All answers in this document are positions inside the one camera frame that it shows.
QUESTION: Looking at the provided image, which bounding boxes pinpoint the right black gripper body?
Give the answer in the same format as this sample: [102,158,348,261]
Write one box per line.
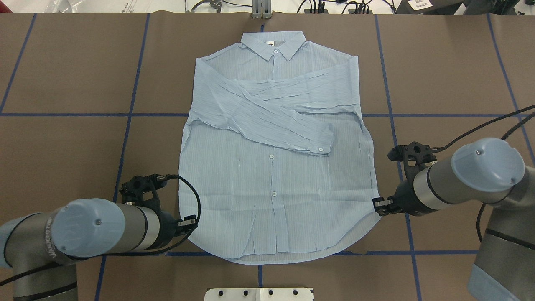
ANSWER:
[387,142,436,217]

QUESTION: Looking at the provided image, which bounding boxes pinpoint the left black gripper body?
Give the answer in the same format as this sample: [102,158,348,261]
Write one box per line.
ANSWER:
[119,174,178,251]

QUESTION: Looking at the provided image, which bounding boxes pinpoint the light blue button-up shirt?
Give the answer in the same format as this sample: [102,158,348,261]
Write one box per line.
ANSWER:
[179,32,380,265]

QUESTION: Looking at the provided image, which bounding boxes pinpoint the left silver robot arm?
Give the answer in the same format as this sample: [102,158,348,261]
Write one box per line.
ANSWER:
[1,174,201,301]

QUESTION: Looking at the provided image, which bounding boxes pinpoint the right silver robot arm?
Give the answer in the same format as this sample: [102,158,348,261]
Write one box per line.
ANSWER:
[372,138,535,301]

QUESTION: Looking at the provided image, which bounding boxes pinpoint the black box white label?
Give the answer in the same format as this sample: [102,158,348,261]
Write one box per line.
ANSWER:
[395,0,463,15]

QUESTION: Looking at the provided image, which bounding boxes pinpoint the clear plastic bag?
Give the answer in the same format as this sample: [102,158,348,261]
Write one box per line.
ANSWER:
[44,0,138,13]

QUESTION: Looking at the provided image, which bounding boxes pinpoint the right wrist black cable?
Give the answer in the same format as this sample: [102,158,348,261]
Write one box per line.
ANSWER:
[435,105,535,243]

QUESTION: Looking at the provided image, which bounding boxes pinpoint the white pedestal column with base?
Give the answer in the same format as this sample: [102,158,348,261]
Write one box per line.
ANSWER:
[204,287,315,301]

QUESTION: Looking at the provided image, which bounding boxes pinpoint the aluminium frame post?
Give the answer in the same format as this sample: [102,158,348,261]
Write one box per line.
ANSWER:
[252,0,273,19]

